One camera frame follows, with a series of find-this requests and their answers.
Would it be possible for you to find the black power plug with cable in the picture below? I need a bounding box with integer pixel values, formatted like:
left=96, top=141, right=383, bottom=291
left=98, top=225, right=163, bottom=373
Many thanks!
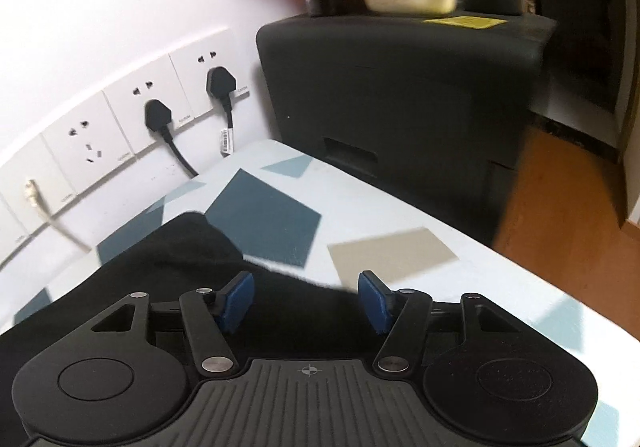
left=144, top=99, right=201, bottom=178
left=206, top=67, right=237, bottom=132

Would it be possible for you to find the black printer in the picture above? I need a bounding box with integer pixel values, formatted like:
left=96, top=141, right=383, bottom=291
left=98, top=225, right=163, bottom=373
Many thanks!
left=256, top=12, right=558, bottom=248

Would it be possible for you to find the white wall power socket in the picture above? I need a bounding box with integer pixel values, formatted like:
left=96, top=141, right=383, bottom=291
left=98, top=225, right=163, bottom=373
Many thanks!
left=102, top=56, right=193, bottom=155
left=42, top=92, right=136, bottom=195
left=169, top=28, right=251, bottom=120

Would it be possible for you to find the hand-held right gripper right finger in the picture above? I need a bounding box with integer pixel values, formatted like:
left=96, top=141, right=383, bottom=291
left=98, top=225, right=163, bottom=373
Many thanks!
left=357, top=271, right=523, bottom=374

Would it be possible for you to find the dark wooden furniture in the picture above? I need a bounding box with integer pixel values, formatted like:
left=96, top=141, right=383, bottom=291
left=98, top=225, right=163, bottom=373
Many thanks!
left=520, top=0, right=640, bottom=228

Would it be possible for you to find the black garment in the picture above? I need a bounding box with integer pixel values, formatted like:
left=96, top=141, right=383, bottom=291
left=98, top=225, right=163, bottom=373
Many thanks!
left=0, top=213, right=381, bottom=378

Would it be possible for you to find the yellow sticker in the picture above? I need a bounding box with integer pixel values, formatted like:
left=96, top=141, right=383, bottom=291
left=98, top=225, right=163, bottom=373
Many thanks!
left=425, top=16, right=506, bottom=30

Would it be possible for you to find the white network cable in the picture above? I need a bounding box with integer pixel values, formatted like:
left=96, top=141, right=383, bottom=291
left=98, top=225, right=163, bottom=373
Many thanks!
left=24, top=180, right=93, bottom=253

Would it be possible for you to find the white network wall plate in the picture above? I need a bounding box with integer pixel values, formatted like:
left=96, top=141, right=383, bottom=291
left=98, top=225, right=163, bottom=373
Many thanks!
left=0, top=134, right=78, bottom=235

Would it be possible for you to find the white coax wall plate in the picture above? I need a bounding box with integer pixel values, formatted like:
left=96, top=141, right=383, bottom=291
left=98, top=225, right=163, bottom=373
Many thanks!
left=0, top=199, right=31, bottom=268

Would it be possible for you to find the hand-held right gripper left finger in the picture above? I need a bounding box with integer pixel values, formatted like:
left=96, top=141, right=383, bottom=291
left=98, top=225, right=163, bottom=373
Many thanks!
left=90, top=271, right=257, bottom=376

